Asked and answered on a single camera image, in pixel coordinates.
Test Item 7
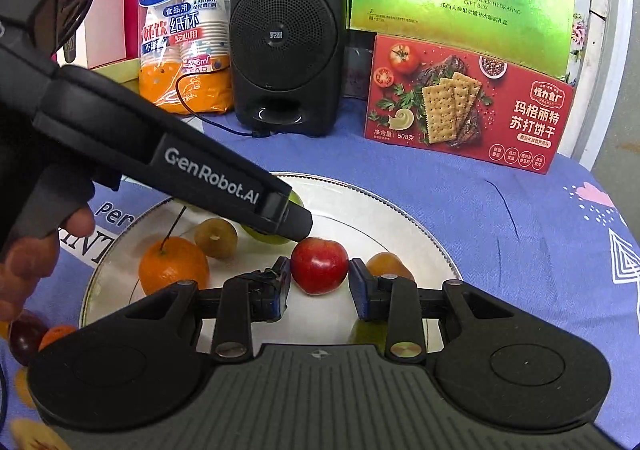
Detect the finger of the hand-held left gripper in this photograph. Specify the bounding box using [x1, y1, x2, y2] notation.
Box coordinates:
[259, 194, 314, 243]

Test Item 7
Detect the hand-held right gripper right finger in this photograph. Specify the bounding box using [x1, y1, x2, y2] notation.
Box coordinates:
[348, 258, 516, 362]

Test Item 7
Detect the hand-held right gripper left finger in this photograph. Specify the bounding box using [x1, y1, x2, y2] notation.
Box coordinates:
[120, 257, 292, 362]

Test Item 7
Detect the brownish red tomato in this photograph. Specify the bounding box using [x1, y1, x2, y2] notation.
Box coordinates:
[366, 252, 416, 283]

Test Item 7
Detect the small red apple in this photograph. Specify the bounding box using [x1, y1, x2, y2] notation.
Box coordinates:
[290, 237, 350, 295]

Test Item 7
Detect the white plate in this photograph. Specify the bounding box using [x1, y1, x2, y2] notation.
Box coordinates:
[79, 173, 463, 356]

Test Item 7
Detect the brown longan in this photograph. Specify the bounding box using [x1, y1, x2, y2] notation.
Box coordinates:
[194, 217, 238, 259]

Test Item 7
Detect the orange with stem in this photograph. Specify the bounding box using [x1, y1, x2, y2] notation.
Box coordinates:
[138, 207, 211, 295]

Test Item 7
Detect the person's left hand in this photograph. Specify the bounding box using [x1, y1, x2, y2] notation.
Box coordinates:
[0, 207, 96, 321]

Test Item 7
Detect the green shoe box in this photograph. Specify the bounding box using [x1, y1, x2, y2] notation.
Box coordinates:
[92, 57, 143, 91]

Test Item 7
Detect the white cup box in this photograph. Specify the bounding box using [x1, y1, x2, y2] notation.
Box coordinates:
[55, 0, 126, 70]

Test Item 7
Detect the orange paper cup packet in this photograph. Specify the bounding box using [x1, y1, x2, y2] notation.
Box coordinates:
[137, 0, 236, 115]

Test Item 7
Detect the blue printed tablecloth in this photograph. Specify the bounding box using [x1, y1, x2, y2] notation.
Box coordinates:
[0, 120, 640, 450]

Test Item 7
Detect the black speaker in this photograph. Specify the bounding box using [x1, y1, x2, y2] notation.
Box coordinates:
[229, 0, 353, 138]

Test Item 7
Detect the red cracker box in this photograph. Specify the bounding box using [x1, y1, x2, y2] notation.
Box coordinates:
[364, 34, 575, 175]

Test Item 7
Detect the dark red plum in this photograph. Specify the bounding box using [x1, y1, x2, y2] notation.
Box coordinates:
[9, 310, 51, 366]

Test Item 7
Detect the black speaker cable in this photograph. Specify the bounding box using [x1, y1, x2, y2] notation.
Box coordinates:
[175, 60, 268, 139]

